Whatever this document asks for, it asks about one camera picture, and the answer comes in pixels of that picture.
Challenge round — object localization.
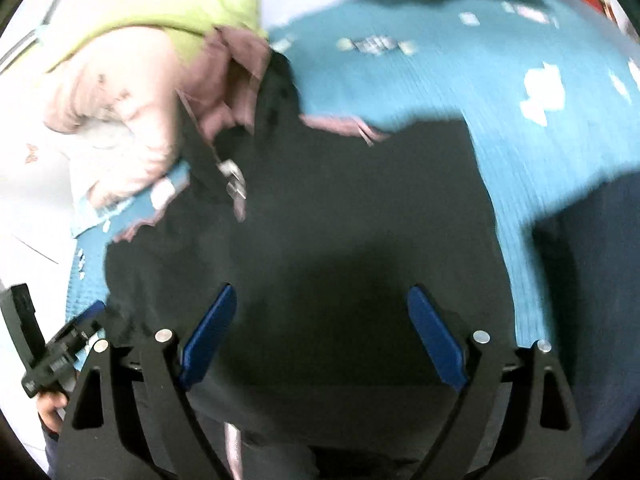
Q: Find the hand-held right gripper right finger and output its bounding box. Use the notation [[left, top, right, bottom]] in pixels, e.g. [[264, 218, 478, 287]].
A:
[[406, 284, 586, 480]]

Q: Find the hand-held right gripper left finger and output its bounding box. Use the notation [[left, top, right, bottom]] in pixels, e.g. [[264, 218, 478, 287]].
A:
[[57, 282, 238, 480]]

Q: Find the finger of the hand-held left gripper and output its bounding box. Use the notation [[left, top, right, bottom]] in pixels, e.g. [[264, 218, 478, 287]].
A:
[[74, 300, 107, 329]]

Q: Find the black jacket pink lining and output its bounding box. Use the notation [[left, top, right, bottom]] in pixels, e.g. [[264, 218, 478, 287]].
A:
[[102, 25, 521, 480]]

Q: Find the person's left forearm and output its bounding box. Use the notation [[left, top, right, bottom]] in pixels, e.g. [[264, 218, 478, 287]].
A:
[[41, 426, 65, 478]]

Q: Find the person's left hand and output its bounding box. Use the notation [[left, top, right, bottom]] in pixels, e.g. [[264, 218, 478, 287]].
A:
[[37, 389, 69, 432]]

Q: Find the white cloth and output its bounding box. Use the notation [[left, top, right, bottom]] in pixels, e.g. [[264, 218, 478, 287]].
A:
[[0, 122, 103, 266]]

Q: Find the dark navy cloth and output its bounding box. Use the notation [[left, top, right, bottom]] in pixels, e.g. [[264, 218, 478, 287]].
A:
[[529, 170, 640, 476]]

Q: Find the light pink padded garment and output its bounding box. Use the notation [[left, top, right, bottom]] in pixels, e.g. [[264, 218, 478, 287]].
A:
[[42, 47, 187, 208]]

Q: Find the white and yellow garment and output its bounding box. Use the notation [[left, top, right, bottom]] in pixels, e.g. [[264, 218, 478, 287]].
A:
[[44, 0, 271, 77]]

